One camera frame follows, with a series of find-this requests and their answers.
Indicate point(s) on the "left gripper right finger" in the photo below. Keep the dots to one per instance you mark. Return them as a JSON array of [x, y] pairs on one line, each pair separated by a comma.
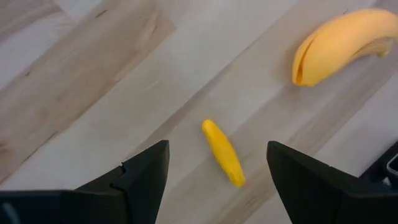
[[317, 196]]

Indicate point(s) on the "large yellow toy banana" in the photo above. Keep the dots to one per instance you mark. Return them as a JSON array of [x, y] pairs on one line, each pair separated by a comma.
[[335, 46]]

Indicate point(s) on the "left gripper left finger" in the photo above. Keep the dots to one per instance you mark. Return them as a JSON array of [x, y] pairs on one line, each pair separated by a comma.
[[124, 193]]

